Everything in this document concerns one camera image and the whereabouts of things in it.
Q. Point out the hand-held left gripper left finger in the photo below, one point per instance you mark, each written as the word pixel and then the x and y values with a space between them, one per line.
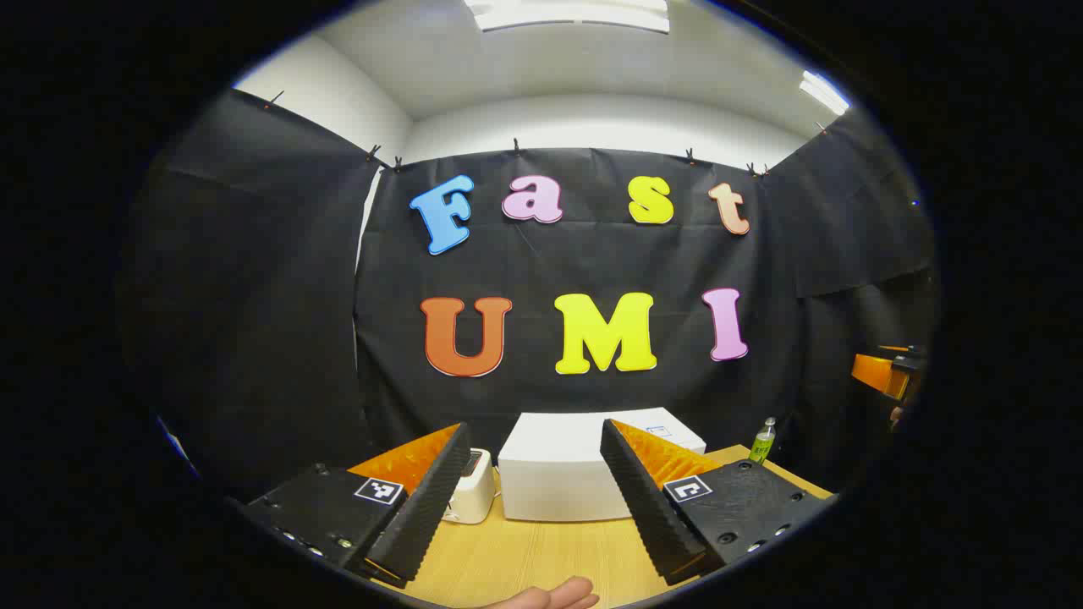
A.
pixel 423 516

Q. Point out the long ceiling light panel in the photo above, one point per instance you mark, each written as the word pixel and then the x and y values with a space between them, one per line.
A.
pixel 567 15

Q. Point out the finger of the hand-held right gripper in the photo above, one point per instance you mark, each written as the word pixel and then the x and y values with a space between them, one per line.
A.
pixel 876 370

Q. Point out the green label drink bottle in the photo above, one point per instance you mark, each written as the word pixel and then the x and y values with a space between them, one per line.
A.
pixel 762 444

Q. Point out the white microwave oven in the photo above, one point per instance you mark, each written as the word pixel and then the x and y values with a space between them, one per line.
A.
pixel 550 474

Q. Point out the small ceiling light panel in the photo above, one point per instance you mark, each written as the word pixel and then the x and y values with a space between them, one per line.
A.
pixel 823 91

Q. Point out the small white toaster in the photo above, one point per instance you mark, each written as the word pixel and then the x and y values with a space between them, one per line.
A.
pixel 474 499

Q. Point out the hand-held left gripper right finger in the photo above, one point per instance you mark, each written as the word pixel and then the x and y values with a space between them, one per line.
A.
pixel 656 516

